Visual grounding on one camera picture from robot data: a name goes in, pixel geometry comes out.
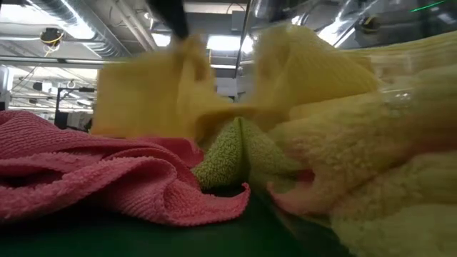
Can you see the fluorescent ceiling light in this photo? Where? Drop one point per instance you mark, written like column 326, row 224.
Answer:
column 225, row 43

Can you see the lime green microfiber towel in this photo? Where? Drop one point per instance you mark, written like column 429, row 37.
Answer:
column 242, row 153

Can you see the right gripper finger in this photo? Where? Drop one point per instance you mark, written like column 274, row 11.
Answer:
column 173, row 18

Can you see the pink microfiber towel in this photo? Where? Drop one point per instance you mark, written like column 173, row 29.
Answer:
column 107, row 178

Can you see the silver ceiling pipe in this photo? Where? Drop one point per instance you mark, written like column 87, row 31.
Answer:
column 53, row 60

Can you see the silver ventilation duct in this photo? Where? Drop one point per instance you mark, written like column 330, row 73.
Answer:
column 82, row 25

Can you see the black round ceiling fixture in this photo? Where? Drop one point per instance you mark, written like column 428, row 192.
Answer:
column 51, row 35

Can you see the yellow microfiber towel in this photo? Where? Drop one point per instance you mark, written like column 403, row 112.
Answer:
column 160, row 93
column 357, row 167

